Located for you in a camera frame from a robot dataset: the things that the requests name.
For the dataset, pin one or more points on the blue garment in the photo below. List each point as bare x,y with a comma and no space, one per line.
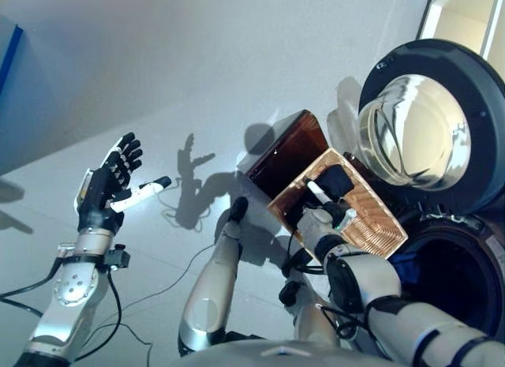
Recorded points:
406,264

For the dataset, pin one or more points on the right silver robot leg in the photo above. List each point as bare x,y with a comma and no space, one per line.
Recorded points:
311,319

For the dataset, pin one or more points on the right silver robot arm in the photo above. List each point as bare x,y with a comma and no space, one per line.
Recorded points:
363,288

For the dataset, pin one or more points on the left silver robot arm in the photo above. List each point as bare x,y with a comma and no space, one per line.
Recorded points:
67,304

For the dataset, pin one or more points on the large black garment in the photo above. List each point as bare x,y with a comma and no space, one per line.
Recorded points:
333,181

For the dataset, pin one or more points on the rectangular wicker basket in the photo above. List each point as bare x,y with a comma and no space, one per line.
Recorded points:
371,221

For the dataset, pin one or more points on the grey robot torso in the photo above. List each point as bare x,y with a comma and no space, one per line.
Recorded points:
284,353

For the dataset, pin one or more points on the grey front-load washing machine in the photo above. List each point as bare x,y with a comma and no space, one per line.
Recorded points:
465,272

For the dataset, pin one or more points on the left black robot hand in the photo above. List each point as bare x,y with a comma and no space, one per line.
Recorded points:
98,201

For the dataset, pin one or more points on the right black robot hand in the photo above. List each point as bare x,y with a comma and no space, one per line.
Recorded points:
335,213

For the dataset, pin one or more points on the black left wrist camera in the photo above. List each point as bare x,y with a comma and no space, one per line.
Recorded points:
118,258

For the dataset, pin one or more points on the round glass washer door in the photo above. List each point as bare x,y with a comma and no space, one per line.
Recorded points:
426,118

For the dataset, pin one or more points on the grey cabinet with black edge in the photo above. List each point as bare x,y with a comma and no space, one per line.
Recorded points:
10,59

